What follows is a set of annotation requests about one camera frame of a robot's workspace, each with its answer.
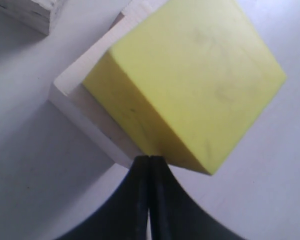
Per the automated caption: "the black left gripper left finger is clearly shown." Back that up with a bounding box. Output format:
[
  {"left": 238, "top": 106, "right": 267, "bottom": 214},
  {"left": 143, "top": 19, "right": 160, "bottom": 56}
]
[{"left": 59, "top": 156, "right": 150, "bottom": 240}]

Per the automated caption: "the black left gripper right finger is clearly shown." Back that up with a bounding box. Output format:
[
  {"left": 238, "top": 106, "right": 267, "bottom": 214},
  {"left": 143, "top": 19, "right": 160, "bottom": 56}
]
[{"left": 149, "top": 156, "right": 242, "bottom": 240}]

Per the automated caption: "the yellow block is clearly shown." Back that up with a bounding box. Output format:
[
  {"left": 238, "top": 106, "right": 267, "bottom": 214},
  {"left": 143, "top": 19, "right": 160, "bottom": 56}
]
[{"left": 83, "top": 0, "right": 286, "bottom": 175}]

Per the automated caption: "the large wooden cube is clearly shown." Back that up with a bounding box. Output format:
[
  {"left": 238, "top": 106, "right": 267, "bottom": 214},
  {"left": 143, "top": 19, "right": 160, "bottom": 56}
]
[{"left": 48, "top": 0, "right": 165, "bottom": 168}]

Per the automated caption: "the small wooden cube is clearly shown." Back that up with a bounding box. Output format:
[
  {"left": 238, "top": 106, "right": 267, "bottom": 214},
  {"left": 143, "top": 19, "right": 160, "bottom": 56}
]
[{"left": 0, "top": 0, "right": 66, "bottom": 36}]

